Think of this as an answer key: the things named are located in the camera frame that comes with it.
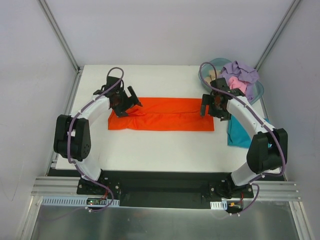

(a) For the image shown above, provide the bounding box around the orange t shirt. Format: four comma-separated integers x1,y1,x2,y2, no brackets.
107,97,215,132

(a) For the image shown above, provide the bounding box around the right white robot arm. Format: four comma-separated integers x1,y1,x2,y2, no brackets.
200,78,288,199

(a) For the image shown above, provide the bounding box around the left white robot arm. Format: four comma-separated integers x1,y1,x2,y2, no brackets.
53,76,142,195

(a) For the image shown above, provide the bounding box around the pink t shirt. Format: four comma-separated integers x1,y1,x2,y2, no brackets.
228,76,248,94

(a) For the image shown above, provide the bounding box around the beige t shirt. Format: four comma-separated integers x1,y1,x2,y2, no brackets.
204,70,221,85

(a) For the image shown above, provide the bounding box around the teal plastic basket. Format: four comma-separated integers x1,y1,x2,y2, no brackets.
198,58,264,104

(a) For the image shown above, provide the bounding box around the purple t shirt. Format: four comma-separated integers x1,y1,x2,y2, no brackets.
219,61,260,102

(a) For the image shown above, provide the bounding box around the teal folded t shirt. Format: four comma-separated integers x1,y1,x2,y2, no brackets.
226,116,271,150

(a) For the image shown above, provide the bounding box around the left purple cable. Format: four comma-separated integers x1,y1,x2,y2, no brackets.
66,66,125,213

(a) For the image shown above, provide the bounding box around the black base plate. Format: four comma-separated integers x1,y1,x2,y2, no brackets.
76,170,254,209

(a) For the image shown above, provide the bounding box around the left aluminium frame post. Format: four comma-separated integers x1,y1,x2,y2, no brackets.
37,0,81,73

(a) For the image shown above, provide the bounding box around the aluminium frame post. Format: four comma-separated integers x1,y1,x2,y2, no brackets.
255,0,302,71
37,0,81,73

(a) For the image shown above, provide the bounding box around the right aluminium frame post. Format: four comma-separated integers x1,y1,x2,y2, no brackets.
255,0,302,71

